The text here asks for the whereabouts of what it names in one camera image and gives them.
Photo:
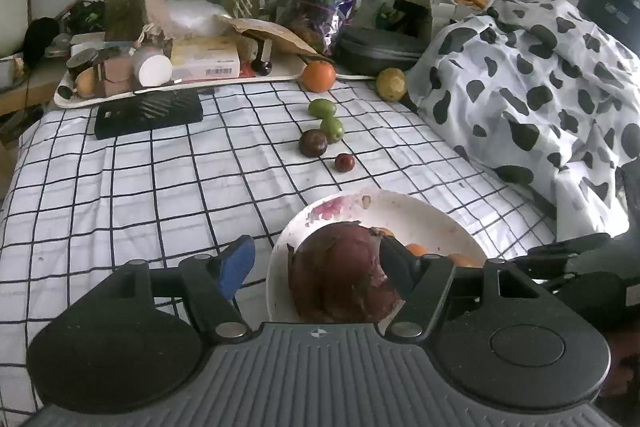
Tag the small red fruit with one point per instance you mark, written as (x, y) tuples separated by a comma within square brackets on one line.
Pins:
[(344, 163)]

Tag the black flat device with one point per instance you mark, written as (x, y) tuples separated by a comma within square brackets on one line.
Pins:
[(147, 112)]

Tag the checkered white tablecloth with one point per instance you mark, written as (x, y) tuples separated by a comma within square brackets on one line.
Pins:
[(78, 207)]

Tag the cow print cloth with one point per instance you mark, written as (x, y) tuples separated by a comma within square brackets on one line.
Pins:
[(544, 99)]

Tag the red dragon fruit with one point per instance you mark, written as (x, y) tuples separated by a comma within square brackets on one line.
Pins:
[(335, 276)]

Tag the white tray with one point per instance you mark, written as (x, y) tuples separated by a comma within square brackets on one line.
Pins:
[(285, 67)]

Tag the brown paper envelope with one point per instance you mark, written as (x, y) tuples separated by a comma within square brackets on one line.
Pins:
[(284, 39)]

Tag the crumpled brown paper bag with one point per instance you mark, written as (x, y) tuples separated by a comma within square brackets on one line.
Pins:
[(157, 22)]

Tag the white cylindrical jar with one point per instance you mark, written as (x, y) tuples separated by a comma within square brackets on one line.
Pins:
[(152, 68)]

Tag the black zipper case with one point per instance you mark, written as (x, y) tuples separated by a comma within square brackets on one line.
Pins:
[(367, 52)]

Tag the orange fruit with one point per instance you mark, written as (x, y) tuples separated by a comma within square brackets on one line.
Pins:
[(318, 76)]

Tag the green fruit near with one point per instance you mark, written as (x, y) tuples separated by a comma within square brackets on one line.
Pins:
[(333, 129)]

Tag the white plate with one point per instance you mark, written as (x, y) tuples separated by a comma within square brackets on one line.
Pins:
[(411, 220)]

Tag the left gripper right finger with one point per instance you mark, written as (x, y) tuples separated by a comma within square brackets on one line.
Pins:
[(422, 283)]

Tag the yellow passion fruit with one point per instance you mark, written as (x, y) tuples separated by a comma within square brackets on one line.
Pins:
[(391, 84)]

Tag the yellow cardboard box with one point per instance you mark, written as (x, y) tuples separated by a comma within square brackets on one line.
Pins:
[(203, 58)]

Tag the green fruit far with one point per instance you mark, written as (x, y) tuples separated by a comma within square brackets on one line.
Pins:
[(321, 108)]

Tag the dark purple passion fruit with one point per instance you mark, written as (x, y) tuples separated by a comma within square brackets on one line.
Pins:
[(313, 143)]

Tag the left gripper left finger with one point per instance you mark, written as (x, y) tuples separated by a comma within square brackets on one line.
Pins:
[(209, 287)]

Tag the small brown box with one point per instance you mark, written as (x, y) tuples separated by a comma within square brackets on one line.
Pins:
[(114, 76)]

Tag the green fruit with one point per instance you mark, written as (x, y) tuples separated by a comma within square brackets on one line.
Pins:
[(321, 108), (333, 129)]

